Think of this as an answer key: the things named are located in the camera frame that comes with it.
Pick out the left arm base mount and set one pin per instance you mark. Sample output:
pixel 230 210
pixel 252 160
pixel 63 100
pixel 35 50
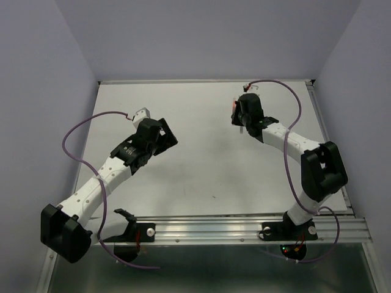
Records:
pixel 122 226

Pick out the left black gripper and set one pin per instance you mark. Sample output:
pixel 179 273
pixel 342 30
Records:
pixel 167 140

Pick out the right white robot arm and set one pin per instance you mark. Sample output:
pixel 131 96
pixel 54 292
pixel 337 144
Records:
pixel 322 170

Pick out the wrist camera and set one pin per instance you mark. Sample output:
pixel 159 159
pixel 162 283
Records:
pixel 139 116
pixel 251 88

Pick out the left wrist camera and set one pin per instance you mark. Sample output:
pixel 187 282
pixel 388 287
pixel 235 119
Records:
pixel 139 116

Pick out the aluminium frame rail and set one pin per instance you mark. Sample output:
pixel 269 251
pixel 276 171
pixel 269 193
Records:
pixel 173 231

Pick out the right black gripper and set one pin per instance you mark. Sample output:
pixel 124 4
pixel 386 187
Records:
pixel 234 119

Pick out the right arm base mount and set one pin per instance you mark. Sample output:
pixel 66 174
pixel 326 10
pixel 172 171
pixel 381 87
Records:
pixel 286 230

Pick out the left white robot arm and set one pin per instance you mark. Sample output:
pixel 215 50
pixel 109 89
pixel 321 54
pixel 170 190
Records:
pixel 62 227

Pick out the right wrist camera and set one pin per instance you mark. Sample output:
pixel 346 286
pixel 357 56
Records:
pixel 251 88

